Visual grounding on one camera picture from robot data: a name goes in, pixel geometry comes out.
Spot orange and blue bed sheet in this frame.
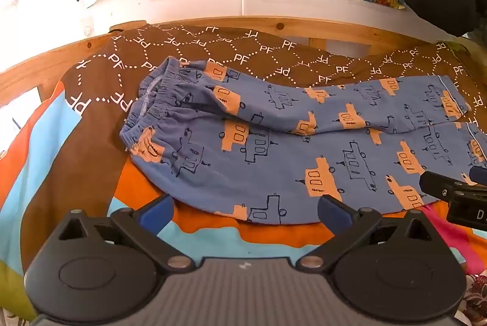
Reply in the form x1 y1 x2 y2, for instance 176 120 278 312
0 80 487 323

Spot wooden bed frame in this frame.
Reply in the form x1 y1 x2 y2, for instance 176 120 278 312
0 16 457 109

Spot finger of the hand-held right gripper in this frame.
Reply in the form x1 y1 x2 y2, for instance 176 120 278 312
419 171 477 199
469 166 487 185

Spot brown printed blanket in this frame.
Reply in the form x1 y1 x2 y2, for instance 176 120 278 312
21 23 487 273

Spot blue patterned pants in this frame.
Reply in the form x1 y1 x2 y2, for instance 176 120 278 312
120 57 487 226

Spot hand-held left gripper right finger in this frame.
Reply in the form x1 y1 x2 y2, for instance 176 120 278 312
297 194 439 271

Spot floral cloth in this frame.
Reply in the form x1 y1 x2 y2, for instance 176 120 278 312
454 273 487 326

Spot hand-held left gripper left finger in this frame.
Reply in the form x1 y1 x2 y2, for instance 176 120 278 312
53 194 197 271

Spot pink cloth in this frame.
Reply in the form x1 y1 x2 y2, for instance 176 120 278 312
420 204 484 275

